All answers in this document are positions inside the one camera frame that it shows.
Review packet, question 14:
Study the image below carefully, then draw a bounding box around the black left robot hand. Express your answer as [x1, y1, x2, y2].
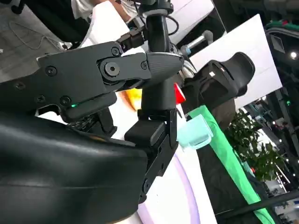
[116, 14, 170, 55]

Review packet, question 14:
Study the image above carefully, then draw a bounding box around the black office chair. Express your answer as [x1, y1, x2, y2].
[11, 0, 91, 47]

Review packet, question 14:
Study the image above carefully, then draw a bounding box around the red triangular object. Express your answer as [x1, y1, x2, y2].
[173, 83, 187, 104]

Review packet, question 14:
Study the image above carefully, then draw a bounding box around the green leafy plant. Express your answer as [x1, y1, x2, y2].
[224, 109, 289, 182]

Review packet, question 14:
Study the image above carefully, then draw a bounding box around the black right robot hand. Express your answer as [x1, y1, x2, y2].
[0, 41, 185, 224]

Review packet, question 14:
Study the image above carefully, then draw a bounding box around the white board panel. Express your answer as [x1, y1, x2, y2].
[188, 13, 284, 103]

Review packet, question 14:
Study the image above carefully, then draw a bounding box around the orange white toy bread roll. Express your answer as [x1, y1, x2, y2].
[118, 88, 143, 111]

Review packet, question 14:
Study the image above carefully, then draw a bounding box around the pale green mug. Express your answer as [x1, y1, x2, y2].
[177, 113, 213, 151]

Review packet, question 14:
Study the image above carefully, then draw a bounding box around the lilac plate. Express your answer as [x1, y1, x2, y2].
[137, 150, 201, 224]

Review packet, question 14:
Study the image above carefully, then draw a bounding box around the green cloth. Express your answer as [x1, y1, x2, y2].
[185, 104, 276, 224]

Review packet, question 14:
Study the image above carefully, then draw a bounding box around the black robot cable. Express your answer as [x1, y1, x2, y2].
[163, 15, 180, 37]

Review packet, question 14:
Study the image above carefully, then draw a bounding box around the person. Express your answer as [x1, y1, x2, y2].
[71, 0, 133, 24]

